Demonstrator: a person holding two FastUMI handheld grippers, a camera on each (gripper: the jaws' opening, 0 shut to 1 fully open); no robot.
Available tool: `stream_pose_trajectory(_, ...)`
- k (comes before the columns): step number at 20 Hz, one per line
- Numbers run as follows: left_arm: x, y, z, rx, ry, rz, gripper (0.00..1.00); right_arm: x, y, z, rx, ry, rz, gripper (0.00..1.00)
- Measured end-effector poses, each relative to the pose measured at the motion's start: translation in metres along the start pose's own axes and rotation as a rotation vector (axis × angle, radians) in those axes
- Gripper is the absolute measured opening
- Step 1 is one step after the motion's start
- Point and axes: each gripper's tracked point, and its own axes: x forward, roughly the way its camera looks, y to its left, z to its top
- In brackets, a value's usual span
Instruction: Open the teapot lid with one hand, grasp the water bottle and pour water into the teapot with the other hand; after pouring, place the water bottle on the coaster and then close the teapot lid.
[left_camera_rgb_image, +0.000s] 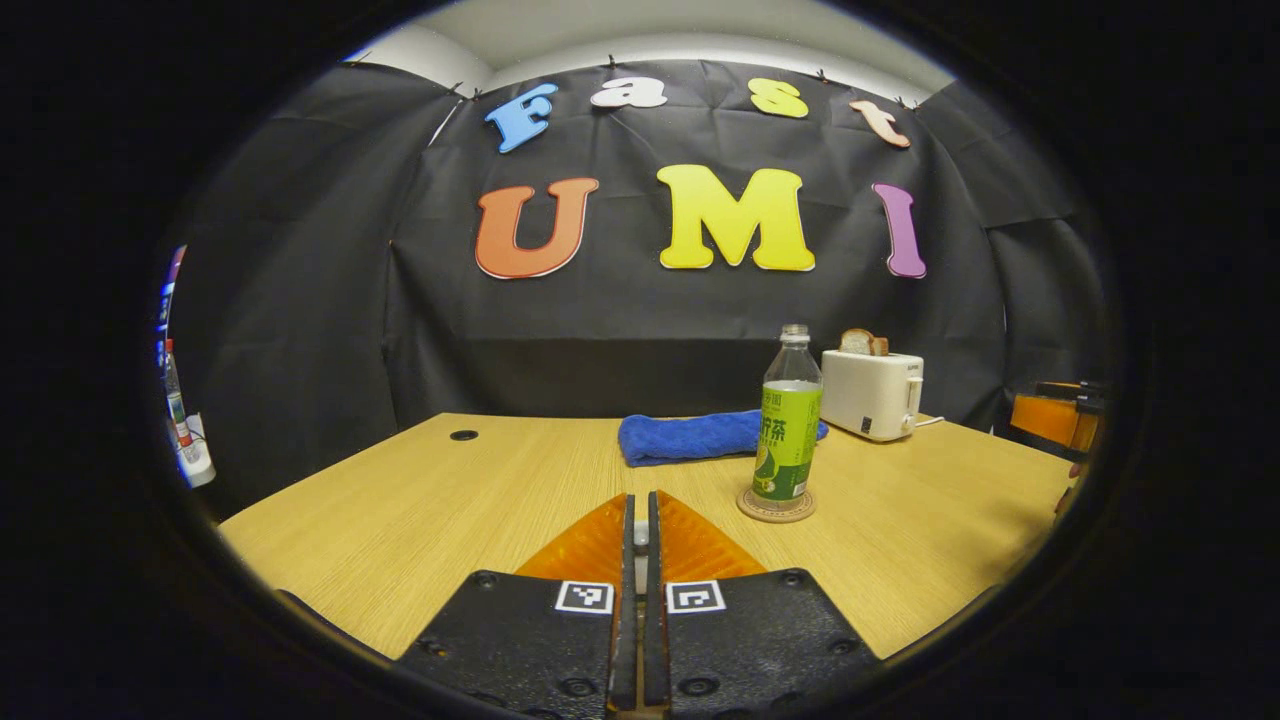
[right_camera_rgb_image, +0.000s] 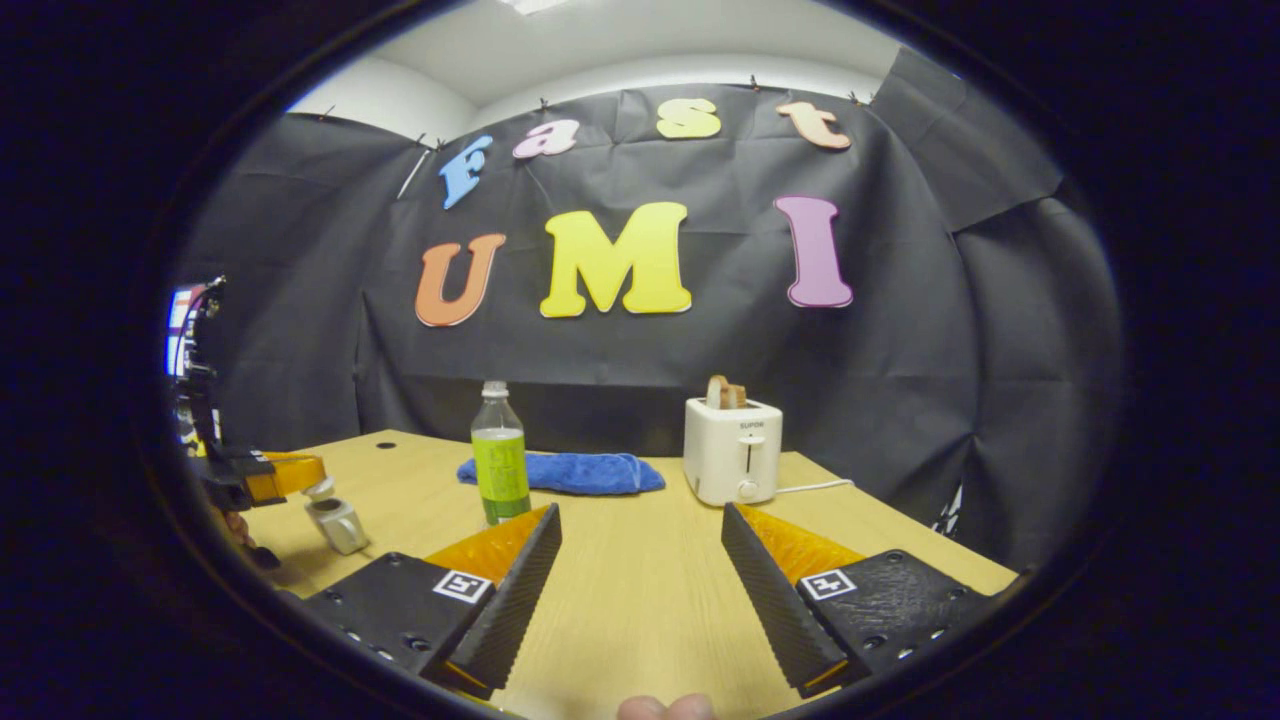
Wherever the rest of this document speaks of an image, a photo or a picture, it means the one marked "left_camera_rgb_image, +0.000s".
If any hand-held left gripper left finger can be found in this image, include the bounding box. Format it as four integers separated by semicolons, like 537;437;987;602
398;493;638;717

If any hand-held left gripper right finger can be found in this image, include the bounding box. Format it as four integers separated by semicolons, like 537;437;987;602
645;491;881;715

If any round cork coaster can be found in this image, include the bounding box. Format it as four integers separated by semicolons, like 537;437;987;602
736;485;818;524

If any green label water bottle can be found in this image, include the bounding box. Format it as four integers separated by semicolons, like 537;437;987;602
750;324;824;513

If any red capped clear bottle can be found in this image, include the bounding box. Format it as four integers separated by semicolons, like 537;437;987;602
162;338;192;451

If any white toaster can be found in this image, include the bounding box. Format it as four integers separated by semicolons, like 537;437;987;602
820;348;925;443

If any blue towel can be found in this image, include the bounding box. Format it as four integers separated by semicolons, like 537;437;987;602
618;408;830;468

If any black backdrop cloth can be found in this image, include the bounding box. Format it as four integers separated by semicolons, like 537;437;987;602
170;58;1116;501

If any white power strip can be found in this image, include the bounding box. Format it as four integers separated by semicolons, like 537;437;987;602
180;413;217;489

